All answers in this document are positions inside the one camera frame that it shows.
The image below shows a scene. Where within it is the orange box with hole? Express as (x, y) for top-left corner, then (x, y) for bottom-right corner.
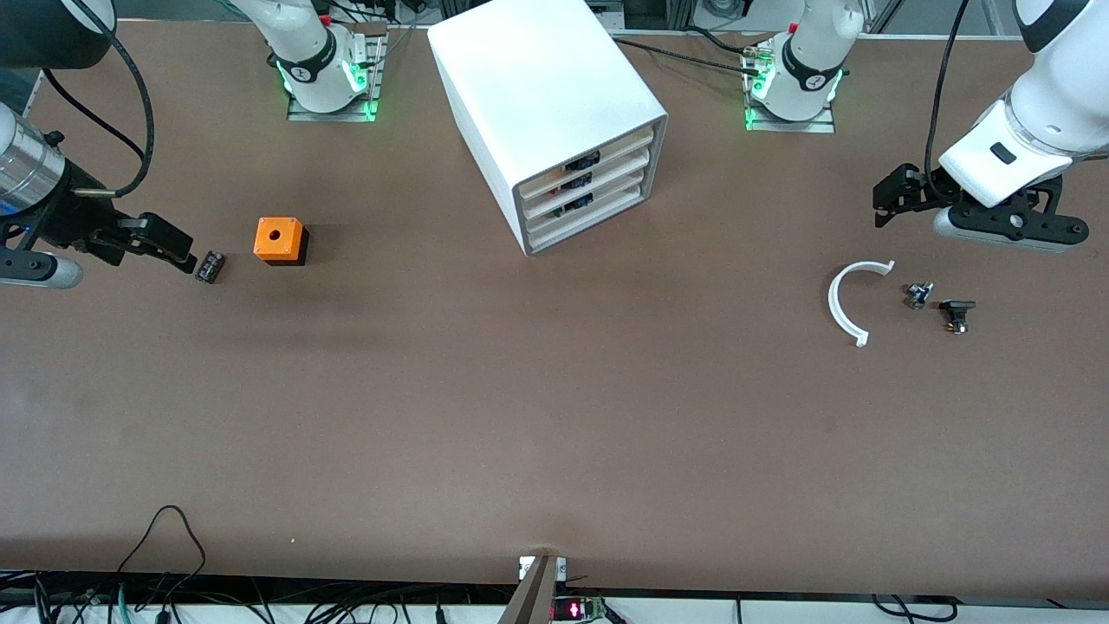
(253, 217), (310, 266)

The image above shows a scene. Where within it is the white curved plastic arc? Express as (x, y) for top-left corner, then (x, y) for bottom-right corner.
(827, 260), (897, 348)

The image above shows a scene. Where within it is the red lit electronic device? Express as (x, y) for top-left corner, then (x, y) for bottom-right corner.
(553, 595), (609, 624)

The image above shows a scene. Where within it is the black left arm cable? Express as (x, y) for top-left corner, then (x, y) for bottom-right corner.
(924, 0), (973, 198)

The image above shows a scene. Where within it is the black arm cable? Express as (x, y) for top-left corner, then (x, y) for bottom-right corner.
(924, 0), (973, 198)
(42, 0), (157, 200)

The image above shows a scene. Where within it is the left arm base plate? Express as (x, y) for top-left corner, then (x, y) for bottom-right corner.
(743, 48), (838, 134)

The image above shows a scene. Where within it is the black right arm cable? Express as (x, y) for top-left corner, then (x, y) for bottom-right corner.
(42, 0), (157, 200)

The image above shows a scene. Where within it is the black table cable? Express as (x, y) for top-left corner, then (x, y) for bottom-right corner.
(609, 26), (785, 79)

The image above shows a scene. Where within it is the black cable loop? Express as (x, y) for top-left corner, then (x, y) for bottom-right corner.
(115, 504), (208, 601)

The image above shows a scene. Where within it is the tangled black cable bundle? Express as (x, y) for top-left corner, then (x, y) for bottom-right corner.
(0, 568), (521, 624)

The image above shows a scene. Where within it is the black floor cable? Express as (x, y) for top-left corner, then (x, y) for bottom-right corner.
(870, 594), (959, 624)

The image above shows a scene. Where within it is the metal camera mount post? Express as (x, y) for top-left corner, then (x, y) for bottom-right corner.
(496, 555), (568, 624)

